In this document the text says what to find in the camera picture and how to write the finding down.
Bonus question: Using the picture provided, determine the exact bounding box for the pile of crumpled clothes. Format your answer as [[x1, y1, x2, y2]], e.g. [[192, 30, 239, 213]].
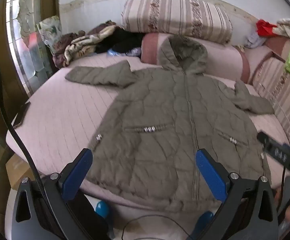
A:
[[52, 20, 118, 68]]

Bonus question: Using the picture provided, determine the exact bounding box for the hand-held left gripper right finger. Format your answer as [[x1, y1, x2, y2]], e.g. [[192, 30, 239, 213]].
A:
[[195, 148, 279, 240]]

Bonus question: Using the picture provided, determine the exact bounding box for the red cloth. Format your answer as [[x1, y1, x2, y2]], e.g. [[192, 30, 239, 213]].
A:
[[256, 19, 278, 37]]

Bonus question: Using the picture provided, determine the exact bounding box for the thick black cable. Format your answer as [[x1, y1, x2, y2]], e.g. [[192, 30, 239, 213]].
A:
[[0, 57, 50, 205]]

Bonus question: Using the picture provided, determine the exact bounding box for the blue rounded object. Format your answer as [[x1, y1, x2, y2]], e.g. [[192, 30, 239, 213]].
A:
[[192, 211, 214, 233], [95, 200, 110, 219]]

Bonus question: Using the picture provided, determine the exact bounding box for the olive quilted hooded jacket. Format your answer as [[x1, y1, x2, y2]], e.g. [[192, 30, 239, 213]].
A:
[[64, 34, 275, 213]]

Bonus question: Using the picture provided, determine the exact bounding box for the pink quilted bed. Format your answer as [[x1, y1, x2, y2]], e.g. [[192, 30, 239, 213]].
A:
[[5, 52, 290, 240]]

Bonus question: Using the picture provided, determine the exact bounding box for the green floral pillow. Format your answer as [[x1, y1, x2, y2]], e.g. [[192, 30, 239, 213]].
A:
[[36, 15, 63, 55]]

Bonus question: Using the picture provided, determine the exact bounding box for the blue white patterned cloth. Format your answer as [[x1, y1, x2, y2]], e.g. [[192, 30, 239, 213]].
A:
[[107, 49, 142, 57]]

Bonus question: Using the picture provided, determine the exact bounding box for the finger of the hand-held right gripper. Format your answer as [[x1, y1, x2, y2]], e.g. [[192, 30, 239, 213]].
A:
[[257, 131, 290, 173]]

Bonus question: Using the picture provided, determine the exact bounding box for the thin black cable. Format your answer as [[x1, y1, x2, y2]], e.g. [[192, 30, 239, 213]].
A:
[[121, 214, 193, 240]]

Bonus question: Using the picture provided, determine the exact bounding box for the light blue cloth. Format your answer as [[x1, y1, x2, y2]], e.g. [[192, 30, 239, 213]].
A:
[[245, 29, 264, 49]]

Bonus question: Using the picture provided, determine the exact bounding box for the cardboard box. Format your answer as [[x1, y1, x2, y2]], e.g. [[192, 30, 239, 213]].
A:
[[5, 152, 35, 190]]

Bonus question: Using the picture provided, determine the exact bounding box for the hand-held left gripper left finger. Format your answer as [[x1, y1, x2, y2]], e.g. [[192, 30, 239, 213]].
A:
[[11, 148, 110, 240]]

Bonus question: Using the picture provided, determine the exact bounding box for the striped floral cushion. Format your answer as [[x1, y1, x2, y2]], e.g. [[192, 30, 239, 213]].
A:
[[121, 0, 233, 45], [251, 56, 290, 145]]

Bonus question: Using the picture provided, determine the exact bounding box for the cream patterned cloth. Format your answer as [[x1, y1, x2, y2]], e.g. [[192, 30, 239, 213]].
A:
[[272, 18, 290, 42]]

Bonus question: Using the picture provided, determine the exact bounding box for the pink bolster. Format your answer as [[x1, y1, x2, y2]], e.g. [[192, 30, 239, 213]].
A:
[[140, 32, 250, 85], [245, 36, 290, 85]]

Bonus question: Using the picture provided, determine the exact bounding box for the black garment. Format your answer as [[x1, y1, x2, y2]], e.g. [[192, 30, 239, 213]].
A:
[[95, 27, 145, 55]]

